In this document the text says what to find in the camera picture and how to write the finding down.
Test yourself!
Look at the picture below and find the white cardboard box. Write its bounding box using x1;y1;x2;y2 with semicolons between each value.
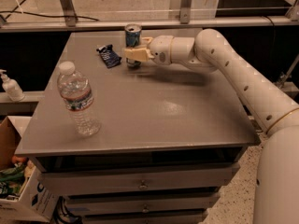
0;116;58;222

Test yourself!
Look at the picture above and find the Red Bull can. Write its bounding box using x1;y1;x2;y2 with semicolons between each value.
124;23;142;68

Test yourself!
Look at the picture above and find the clear plastic water bottle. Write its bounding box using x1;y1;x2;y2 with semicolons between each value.
57;61;101;136

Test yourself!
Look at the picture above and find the metal railing frame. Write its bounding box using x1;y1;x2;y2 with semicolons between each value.
0;0;298;33

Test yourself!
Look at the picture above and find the white pump dispenser bottle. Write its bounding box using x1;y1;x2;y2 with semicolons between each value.
0;69;25;102

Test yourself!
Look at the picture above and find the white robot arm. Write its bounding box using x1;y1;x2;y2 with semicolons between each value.
124;29;299;224

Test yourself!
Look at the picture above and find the blue RXBAR wrapper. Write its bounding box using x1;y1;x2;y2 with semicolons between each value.
96;44;121;68

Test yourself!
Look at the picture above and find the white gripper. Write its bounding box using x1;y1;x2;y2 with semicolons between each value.
124;35;173;65

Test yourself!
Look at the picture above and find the black cable on floor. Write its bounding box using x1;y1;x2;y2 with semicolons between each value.
0;0;100;22

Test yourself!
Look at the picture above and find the grey drawer cabinet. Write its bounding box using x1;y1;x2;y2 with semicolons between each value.
17;32;259;224

